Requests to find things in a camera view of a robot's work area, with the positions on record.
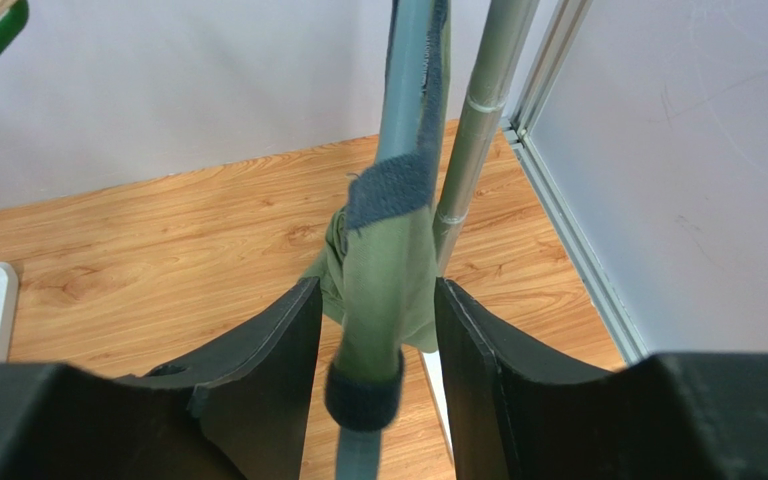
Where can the white metal clothes rack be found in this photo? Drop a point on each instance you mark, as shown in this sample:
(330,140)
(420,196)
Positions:
(395,235)

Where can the olive green tank top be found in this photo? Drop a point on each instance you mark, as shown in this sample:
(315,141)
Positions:
(384,266)

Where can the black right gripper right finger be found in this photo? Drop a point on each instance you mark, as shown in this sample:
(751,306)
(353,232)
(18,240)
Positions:
(519,409)

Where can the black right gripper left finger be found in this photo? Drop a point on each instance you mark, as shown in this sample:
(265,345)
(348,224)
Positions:
(235,408)

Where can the blue grey hanger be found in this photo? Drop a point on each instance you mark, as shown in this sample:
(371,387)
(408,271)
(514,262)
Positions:
(397,86)

